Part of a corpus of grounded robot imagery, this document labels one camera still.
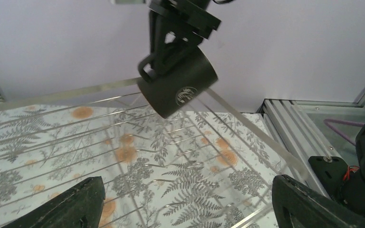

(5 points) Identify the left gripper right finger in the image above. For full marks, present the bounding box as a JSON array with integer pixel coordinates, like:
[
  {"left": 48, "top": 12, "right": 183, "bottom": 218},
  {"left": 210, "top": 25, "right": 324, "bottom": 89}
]
[{"left": 272, "top": 175, "right": 365, "bottom": 228}]

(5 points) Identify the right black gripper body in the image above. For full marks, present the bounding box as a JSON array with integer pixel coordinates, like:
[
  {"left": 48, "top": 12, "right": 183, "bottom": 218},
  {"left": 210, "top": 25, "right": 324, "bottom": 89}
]
[{"left": 149, "top": 0, "right": 221, "bottom": 39}]

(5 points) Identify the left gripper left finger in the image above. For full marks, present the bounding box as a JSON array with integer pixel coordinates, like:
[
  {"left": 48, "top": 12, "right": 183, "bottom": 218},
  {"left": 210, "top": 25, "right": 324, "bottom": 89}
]
[{"left": 4, "top": 176, "right": 106, "bottom": 228}]

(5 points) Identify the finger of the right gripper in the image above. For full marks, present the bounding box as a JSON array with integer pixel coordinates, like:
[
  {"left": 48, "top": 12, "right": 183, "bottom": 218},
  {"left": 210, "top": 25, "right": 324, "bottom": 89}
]
[
  {"left": 149, "top": 11, "right": 176, "bottom": 75},
  {"left": 171, "top": 30, "right": 203, "bottom": 55}
]

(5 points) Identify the black speckled mug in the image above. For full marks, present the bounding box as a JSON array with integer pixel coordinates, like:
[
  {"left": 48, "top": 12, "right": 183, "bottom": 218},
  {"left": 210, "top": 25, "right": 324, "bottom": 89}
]
[{"left": 137, "top": 47, "right": 218, "bottom": 119}]

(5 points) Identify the floral table mat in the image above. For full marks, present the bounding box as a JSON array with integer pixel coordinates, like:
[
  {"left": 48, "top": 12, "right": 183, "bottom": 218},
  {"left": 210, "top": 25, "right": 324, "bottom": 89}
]
[{"left": 0, "top": 102, "right": 299, "bottom": 228}]

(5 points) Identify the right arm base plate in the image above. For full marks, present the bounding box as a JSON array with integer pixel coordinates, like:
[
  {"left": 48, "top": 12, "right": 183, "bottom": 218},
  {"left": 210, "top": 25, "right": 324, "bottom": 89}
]
[{"left": 308, "top": 156, "right": 349, "bottom": 201}]

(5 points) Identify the aluminium mounting rail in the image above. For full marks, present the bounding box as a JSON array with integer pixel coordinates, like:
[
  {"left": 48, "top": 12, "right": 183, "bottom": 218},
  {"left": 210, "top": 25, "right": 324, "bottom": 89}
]
[{"left": 259, "top": 99, "right": 365, "bottom": 196}]

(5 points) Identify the wire dish rack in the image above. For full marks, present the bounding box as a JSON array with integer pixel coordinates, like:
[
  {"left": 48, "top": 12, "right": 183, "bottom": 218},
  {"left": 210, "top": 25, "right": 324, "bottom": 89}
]
[{"left": 0, "top": 77, "right": 311, "bottom": 228}]

